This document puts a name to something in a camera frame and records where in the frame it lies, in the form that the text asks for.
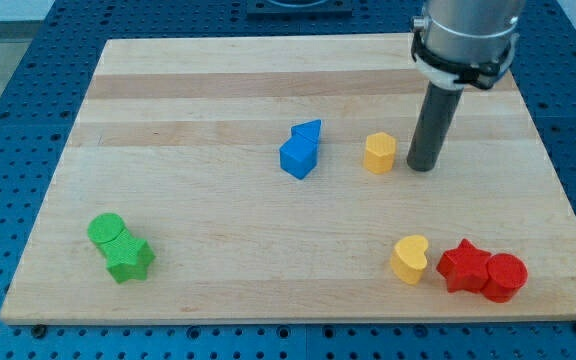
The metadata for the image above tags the blue cube block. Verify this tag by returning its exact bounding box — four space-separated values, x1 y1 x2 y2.
279 135 318 180

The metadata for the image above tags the blue triangle block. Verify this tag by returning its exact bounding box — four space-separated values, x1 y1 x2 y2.
291 119 322 143

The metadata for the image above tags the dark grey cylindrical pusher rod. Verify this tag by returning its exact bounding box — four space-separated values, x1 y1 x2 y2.
407 82 463 172

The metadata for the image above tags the yellow heart block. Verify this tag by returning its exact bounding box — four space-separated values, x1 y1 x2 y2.
390 235 429 285

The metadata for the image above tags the black and white cable clamp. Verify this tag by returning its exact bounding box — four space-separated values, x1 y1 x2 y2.
410 31 519 91

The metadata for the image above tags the dark mounting plate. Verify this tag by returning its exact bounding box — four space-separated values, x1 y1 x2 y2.
245 0 353 17

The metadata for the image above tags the yellow hexagon block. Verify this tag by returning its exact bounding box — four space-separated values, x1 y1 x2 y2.
363 132 397 174

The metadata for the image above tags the red star block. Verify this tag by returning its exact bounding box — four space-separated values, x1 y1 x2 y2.
436 238 492 293

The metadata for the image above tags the green star block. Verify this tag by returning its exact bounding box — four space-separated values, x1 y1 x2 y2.
99 230 156 284

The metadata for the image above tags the red cylinder block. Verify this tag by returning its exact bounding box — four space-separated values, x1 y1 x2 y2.
480 253 528 303

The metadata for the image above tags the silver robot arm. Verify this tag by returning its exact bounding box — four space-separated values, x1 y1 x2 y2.
407 0 526 172

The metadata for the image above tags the green cylinder block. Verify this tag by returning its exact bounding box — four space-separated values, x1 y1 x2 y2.
87 213 126 245

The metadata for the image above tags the wooden board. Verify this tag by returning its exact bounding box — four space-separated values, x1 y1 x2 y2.
0 34 576 325

